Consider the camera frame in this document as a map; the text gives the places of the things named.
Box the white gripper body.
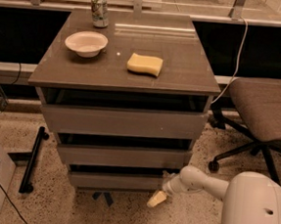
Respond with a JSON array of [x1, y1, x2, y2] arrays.
[[163, 171, 183, 197]]

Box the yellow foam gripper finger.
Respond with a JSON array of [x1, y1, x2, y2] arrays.
[[147, 190, 167, 208]]

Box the grey bottom drawer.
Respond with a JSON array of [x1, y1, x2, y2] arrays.
[[68, 172, 164, 192]]

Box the grey drawer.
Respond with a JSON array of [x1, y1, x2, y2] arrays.
[[41, 105, 208, 140], [57, 144, 192, 169], [68, 172, 164, 192]]

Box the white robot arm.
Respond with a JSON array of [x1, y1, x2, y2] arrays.
[[147, 165, 281, 224]]

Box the grey top drawer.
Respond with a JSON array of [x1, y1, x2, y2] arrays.
[[41, 105, 208, 140]]

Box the grey drawer cabinet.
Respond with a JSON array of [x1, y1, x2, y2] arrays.
[[19, 2, 227, 202]]

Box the grey middle drawer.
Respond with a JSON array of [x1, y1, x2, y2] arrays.
[[57, 144, 192, 169]]

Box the blue tape cross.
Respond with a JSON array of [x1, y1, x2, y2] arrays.
[[92, 192, 113, 206]]

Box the grey office chair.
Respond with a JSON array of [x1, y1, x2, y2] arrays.
[[209, 77, 281, 184]]

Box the yellow sponge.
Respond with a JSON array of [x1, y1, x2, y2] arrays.
[[126, 54, 163, 77]]

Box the black wheeled stand base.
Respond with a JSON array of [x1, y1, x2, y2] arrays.
[[8, 126, 49, 194]]

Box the white bowl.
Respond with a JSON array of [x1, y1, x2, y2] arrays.
[[65, 30, 109, 59]]

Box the green white drink can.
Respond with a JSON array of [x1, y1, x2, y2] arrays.
[[91, 0, 109, 28]]

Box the white cable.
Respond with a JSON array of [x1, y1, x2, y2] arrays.
[[210, 14, 250, 108]]

